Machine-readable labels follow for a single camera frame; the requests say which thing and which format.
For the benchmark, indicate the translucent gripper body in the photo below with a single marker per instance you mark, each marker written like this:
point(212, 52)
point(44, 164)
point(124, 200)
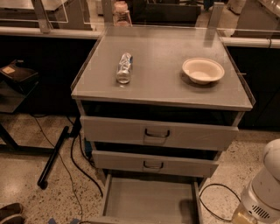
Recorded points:
point(255, 206)

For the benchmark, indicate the grey bottom drawer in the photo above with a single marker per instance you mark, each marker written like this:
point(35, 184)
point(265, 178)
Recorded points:
point(145, 198)

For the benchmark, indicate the grey drawer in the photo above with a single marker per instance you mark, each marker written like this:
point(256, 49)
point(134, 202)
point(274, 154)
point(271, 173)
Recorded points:
point(154, 164)
point(145, 198)
point(162, 134)

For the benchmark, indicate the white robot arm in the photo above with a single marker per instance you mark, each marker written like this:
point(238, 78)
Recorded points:
point(260, 199)

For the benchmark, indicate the grey middle drawer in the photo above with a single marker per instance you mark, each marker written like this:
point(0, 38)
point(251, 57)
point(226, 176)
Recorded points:
point(154, 164)

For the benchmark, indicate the grey drawer cabinet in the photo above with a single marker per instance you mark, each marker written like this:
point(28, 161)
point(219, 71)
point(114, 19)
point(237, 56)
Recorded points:
point(158, 89)

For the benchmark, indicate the grey top drawer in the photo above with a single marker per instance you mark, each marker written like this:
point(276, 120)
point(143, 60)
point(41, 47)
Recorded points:
point(162, 134)

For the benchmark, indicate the white paper bowl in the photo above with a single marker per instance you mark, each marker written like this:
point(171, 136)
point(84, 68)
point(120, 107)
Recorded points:
point(203, 71)

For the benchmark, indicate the crushed plastic water bottle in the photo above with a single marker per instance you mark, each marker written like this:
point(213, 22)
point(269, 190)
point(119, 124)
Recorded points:
point(124, 67)

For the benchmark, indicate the black stand leg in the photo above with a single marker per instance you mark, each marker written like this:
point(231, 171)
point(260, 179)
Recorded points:
point(42, 181)

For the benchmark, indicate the dark shoe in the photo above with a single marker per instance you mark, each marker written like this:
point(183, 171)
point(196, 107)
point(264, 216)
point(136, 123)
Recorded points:
point(9, 210)
point(14, 219)

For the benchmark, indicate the background jar with lid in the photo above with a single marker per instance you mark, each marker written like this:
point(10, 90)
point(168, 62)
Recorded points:
point(121, 14)

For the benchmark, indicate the dark side table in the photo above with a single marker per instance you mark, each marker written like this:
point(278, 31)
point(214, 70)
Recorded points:
point(10, 100)

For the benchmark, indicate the black box with label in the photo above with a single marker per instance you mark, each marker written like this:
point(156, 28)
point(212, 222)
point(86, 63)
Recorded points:
point(19, 77)

